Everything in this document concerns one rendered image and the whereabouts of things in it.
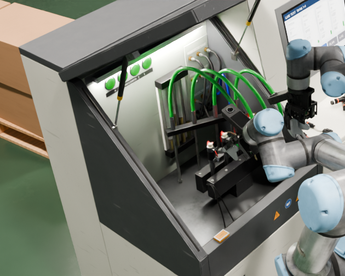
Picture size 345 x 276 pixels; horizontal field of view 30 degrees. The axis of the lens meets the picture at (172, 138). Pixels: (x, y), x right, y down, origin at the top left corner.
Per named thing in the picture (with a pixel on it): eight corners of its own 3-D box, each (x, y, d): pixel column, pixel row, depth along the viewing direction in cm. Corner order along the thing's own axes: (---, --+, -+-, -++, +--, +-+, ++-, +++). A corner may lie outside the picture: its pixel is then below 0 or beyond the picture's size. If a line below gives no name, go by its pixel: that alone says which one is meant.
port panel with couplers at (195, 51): (196, 115, 267) (189, 49, 250) (190, 113, 269) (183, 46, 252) (217, 101, 274) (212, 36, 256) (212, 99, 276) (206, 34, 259)
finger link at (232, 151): (227, 167, 203) (241, 157, 195) (216, 152, 203) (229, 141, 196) (234, 162, 204) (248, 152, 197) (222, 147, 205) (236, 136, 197)
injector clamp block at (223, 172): (216, 213, 249) (213, 183, 241) (197, 203, 256) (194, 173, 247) (271, 170, 267) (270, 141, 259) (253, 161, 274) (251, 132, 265)
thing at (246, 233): (211, 287, 225) (208, 254, 216) (202, 281, 228) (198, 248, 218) (316, 195, 257) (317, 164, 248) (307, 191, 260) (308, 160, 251)
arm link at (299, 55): (314, 48, 196) (285, 49, 197) (313, 79, 202) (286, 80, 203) (312, 36, 202) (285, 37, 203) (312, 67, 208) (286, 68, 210)
